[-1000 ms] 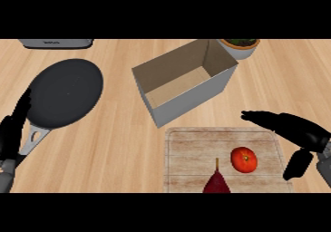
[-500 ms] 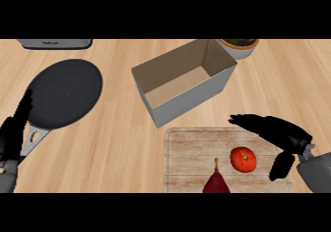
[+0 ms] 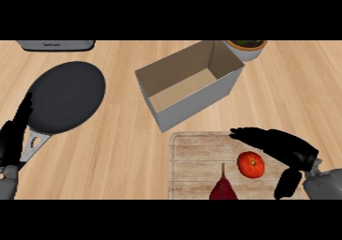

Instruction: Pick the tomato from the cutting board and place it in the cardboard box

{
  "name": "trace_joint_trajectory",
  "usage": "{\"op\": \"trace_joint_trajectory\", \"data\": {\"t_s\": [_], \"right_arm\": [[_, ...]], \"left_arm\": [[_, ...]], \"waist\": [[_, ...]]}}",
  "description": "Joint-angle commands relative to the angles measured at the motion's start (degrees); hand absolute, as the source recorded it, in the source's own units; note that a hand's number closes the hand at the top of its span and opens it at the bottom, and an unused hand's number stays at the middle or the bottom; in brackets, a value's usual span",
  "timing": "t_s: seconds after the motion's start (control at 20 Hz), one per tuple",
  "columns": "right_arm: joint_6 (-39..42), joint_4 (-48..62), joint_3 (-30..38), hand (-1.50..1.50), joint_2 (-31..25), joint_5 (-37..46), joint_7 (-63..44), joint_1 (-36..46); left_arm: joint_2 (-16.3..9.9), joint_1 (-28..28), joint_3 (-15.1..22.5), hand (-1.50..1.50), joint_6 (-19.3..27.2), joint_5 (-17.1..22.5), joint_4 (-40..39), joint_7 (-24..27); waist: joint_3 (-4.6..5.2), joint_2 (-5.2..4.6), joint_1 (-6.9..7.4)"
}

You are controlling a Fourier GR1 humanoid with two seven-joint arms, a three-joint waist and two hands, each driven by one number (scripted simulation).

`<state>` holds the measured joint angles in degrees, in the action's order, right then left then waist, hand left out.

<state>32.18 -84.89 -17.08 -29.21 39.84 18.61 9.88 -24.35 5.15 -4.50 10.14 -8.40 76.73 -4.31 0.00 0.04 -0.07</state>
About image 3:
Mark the red tomato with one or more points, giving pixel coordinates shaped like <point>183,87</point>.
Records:
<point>251,164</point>

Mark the pale wooden cutting board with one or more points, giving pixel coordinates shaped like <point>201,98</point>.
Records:
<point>214,168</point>

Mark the dark grey frying pan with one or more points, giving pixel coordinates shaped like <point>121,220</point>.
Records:
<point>62,100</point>

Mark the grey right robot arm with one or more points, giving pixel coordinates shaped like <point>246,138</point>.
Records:
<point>326,183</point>

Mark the grey potted plant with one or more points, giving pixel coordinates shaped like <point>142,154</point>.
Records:
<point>246,48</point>

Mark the dark red pear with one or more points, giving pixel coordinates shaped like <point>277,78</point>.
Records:
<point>223,187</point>

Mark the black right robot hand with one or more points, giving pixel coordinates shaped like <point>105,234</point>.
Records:
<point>288,146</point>

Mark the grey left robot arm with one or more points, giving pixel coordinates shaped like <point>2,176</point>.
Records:
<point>3,183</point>

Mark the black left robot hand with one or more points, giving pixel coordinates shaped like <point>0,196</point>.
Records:
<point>9,140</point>

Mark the grey appliance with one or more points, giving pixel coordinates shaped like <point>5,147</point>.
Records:
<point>55,45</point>

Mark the open cardboard box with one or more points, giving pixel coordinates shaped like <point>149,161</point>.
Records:
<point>189,86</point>

